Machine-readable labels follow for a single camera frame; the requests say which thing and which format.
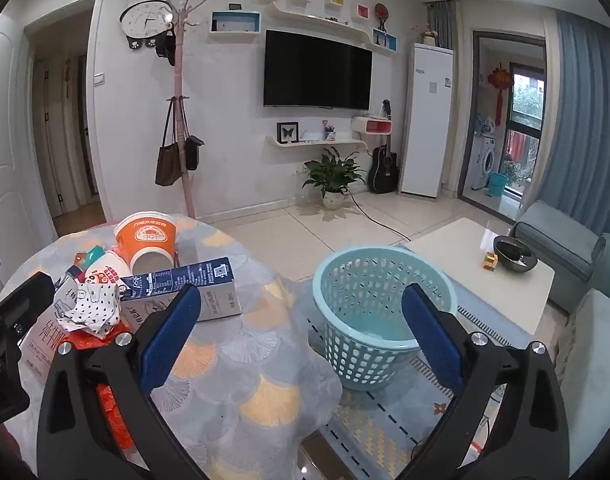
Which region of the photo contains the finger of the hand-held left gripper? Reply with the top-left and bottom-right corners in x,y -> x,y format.
0,272 -> 56,428

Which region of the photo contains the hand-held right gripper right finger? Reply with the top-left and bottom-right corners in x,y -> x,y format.
401,283 -> 571,480

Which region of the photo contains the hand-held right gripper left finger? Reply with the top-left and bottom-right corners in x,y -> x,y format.
37,284 -> 202,480

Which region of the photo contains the blue milk carton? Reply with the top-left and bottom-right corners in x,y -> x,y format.
119,257 -> 243,333

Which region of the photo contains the light blue plastic basket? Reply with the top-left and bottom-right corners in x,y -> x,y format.
312,245 -> 458,392

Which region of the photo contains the white red-print carton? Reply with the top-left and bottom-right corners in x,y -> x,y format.
22,300 -> 76,396

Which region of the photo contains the white coffee table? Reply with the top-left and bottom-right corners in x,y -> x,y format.
406,217 -> 556,338

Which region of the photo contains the white black-dotted crumpled paper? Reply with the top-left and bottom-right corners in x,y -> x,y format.
55,280 -> 123,336

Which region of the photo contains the patterned round tablecloth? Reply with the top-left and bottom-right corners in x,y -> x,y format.
0,215 -> 343,480

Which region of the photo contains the white red paper cup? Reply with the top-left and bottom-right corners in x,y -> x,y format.
84,251 -> 130,286

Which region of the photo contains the orange paper cup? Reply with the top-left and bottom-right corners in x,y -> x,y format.
114,211 -> 178,273

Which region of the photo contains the white door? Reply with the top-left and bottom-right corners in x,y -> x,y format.
0,30 -> 26,271

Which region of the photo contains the blue patterned rug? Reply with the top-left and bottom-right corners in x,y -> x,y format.
297,245 -> 536,480

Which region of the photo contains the black bowl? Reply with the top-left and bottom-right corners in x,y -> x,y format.
493,235 -> 538,272

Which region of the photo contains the teal sofa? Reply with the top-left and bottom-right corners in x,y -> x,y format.
508,200 -> 610,476

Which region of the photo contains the black acoustic guitar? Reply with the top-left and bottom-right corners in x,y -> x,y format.
367,99 -> 399,195

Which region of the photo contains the brown tote bag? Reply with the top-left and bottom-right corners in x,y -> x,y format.
155,97 -> 183,187

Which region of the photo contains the white washing machine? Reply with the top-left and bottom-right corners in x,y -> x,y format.
470,135 -> 496,191

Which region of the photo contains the small black bag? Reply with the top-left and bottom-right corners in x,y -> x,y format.
177,97 -> 205,171

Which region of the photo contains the green potted plant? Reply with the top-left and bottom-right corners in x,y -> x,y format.
302,147 -> 366,209

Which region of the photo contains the white floor air conditioner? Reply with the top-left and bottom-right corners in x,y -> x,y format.
399,42 -> 454,197

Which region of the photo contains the pink coat rack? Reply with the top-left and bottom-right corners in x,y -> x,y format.
172,0 -> 218,218

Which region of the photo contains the red knot hanging ornament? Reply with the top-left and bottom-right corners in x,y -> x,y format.
488,62 -> 514,121

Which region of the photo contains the blue curtain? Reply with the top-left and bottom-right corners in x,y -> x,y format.
530,10 -> 610,241

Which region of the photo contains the black hat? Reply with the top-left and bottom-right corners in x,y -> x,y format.
155,30 -> 178,66

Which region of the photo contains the white blue box shelf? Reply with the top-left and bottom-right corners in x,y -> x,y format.
372,29 -> 398,53
209,11 -> 262,35

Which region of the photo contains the grey curtain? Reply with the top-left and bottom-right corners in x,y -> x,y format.
427,0 -> 458,51

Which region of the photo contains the black floor cable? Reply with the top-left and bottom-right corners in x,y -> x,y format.
345,190 -> 411,241

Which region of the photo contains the red white wall box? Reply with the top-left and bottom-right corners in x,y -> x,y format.
351,116 -> 392,137

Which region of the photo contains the white low wall shelf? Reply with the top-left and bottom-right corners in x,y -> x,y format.
265,136 -> 368,148

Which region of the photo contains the black wall television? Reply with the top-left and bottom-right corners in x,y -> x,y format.
263,30 -> 373,111

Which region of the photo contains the panda wall clock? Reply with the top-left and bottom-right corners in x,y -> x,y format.
121,0 -> 175,50

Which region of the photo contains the white curved wall shelf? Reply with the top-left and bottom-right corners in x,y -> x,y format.
272,0 -> 401,53

